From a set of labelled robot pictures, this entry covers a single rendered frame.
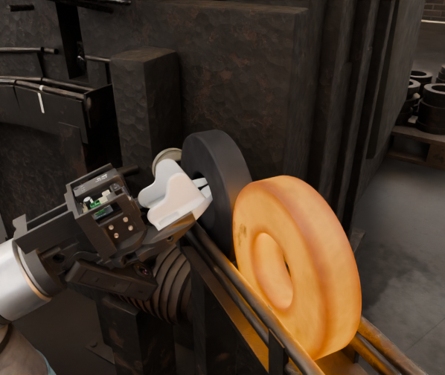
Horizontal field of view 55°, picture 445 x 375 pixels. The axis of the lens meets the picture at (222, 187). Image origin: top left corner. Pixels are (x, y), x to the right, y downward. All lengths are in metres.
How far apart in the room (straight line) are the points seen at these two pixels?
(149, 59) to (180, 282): 0.36
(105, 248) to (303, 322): 0.21
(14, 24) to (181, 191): 0.74
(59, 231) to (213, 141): 0.18
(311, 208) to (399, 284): 1.22
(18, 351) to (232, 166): 0.30
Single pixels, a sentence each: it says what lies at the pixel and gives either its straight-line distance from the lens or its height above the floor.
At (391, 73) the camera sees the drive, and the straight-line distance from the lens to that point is 1.56.
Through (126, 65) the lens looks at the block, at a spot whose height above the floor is 0.79.
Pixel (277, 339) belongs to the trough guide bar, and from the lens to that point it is 0.35.
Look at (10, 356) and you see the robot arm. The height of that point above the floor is 0.59.
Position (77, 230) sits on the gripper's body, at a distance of 0.45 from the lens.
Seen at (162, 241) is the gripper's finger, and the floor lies 0.70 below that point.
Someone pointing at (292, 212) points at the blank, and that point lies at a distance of 0.31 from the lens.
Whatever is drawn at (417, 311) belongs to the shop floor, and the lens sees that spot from 1.45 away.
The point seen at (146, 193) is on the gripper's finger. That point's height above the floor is 0.72.
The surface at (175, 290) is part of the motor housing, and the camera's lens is 0.66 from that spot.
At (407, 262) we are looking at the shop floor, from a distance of 1.62.
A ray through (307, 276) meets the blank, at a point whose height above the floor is 0.76.
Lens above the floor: 0.96
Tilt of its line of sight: 30 degrees down
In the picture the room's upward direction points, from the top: straight up
